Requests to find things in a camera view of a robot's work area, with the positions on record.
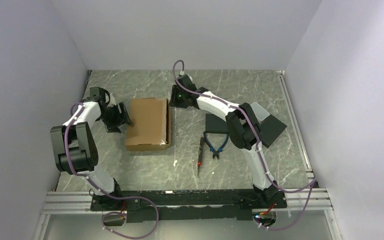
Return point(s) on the small grey white box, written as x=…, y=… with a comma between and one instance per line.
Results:
x=260, y=113

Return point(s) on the red utility knife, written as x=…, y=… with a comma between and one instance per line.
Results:
x=200, y=153

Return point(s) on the brown cardboard express box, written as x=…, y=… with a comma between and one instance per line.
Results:
x=151, y=129

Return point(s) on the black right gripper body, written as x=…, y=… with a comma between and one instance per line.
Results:
x=182, y=96

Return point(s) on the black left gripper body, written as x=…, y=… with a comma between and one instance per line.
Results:
x=112, y=115

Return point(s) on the aluminium rail frame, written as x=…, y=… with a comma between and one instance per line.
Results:
x=169, y=177

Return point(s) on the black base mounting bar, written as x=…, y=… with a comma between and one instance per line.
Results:
x=148, y=205

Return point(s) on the black flat pad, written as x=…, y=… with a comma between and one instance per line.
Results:
x=270, y=129
x=215, y=125

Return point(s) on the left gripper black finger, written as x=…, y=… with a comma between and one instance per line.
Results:
x=124, y=116
x=113, y=127

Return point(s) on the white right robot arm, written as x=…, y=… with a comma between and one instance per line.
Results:
x=243, y=129

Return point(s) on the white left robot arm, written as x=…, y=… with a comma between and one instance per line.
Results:
x=75, y=151

